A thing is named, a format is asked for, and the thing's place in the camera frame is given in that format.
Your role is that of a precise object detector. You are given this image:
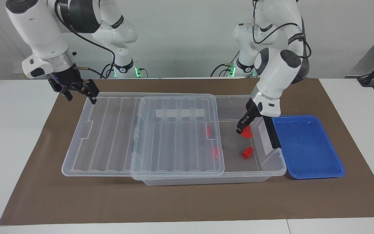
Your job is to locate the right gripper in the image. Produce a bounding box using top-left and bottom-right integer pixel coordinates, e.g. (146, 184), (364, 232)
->
(48, 66), (100, 105)

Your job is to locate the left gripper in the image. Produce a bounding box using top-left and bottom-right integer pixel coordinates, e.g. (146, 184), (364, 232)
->
(236, 98), (262, 135)

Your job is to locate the clear plastic box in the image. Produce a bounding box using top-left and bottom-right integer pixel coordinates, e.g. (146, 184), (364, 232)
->
(132, 94), (287, 186)

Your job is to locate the clear plastic lid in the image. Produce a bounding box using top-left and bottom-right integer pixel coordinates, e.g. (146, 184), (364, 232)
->
(61, 93), (225, 181)

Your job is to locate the blue plastic tray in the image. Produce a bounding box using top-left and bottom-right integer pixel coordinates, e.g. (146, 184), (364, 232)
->
(272, 115), (346, 180)

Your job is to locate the black cable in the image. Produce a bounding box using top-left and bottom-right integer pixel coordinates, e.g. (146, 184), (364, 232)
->
(210, 50), (240, 78)
(100, 63), (114, 79)
(252, 0), (312, 59)
(55, 0), (116, 79)

